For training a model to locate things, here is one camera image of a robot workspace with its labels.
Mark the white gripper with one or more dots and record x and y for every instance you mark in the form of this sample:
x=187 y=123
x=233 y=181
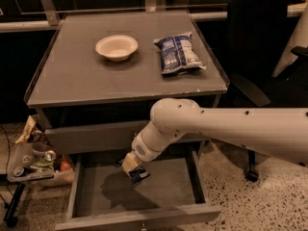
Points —
x=141 y=148

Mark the dark blue rxbar wrapper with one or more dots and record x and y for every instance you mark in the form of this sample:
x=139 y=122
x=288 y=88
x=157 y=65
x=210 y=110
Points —
x=137 y=175

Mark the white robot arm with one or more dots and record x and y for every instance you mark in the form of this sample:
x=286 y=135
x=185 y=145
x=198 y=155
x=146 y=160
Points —
x=276 y=132

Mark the grey top drawer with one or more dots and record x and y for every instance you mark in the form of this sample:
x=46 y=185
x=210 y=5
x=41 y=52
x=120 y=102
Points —
x=93 y=138

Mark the open grey middle drawer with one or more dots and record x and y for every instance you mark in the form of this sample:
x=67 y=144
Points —
x=104 y=199

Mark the grey wooden drawer cabinet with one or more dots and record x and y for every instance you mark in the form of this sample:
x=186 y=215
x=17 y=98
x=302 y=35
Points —
x=77 y=87

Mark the red apple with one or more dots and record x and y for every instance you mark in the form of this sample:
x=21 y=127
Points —
x=65 y=165

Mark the silver can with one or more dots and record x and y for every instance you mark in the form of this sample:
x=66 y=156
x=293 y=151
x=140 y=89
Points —
x=50 y=156

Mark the clear plastic bin of items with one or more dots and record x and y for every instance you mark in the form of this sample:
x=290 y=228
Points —
x=28 y=167

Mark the yellow snack bag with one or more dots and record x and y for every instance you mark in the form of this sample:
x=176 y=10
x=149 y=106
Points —
x=27 y=130

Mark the white paper bowl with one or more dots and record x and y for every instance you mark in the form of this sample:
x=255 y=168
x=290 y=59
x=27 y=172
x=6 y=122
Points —
x=117 y=48

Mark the blue white chip bag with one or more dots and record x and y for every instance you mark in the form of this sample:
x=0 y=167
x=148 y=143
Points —
x=177 y=54

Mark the black folding stand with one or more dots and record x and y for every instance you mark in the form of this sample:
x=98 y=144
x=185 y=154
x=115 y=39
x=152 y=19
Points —
x=10 y=218

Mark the black office chair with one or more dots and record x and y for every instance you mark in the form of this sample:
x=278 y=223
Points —
x=255 y=31

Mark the metal railing bar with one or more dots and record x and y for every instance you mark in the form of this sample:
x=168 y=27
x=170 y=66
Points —
x=26 y=26

